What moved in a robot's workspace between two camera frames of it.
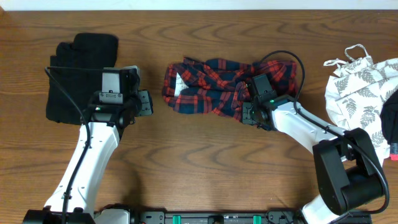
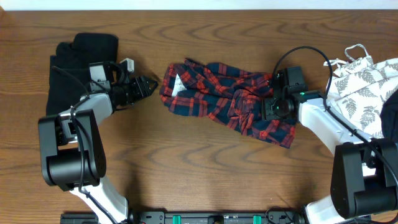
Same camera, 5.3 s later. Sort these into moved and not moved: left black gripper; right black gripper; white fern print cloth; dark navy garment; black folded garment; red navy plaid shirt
Moved: right black gripper; red navy plaid shirt; left black gripper
Not moved: white fern print cloth; dark navy garment; black folded garment
